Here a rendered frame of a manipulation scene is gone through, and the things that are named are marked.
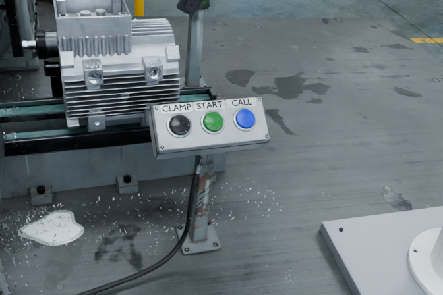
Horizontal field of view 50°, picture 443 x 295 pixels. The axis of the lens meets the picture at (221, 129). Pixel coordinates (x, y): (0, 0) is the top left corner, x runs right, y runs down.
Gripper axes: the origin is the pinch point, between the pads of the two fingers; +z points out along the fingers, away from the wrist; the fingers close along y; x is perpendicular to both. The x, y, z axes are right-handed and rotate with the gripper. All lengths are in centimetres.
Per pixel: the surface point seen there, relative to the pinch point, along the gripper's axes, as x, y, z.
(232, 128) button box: -9.0, -21.6, 8.9
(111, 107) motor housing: 1.4, -3.6, 22.1
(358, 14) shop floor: -262, 277, -14
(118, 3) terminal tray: 5.7, 8.9, 8.4
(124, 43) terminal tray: 3.8, 0.6, 11.8
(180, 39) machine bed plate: -34, 66, 24
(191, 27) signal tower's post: -20.4, 34.0, 11.7
